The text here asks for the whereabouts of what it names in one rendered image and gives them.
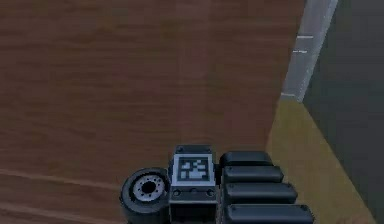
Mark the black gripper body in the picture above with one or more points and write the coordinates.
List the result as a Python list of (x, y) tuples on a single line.
[(146, 190)]

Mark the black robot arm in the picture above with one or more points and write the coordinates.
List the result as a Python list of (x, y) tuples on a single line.
[(253, 193)]

